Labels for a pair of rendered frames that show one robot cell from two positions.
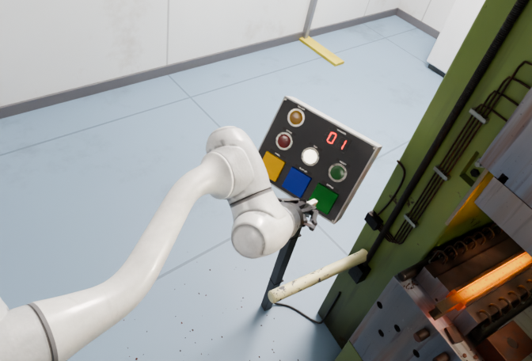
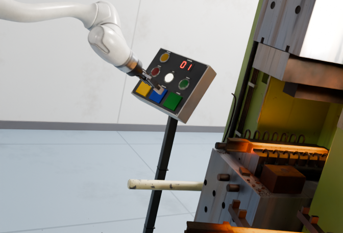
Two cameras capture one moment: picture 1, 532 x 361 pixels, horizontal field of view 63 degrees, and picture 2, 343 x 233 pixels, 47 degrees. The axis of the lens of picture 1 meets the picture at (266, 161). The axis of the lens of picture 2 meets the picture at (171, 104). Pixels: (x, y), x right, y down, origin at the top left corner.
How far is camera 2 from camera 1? 1.14 m
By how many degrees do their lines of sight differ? 31
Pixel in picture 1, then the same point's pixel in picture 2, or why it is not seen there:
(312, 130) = (172, 63)
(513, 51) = not seen: outside the picture
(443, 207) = (255, 111)
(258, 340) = not seen: outside the picture
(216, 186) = (87, 13)
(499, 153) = (260, 26)
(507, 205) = (265, 54)
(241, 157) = (105, 6)
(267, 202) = (114, 27)
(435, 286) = not seen: hidden behind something
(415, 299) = (223, 157)
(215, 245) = (113, 220)
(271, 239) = (108, 35)
